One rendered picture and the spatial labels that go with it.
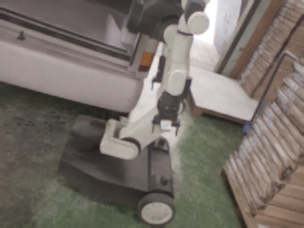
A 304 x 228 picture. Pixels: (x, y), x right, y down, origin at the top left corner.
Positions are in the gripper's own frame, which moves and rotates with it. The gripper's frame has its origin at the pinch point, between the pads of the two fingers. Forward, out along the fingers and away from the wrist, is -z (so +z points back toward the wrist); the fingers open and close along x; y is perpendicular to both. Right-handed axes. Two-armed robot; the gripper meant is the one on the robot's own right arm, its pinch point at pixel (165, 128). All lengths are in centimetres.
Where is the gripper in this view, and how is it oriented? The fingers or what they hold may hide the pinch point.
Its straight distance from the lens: 133.8
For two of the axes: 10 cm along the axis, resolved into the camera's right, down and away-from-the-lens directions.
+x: 9.9, 1.2, 0.7
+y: 0.0, -5.3, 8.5
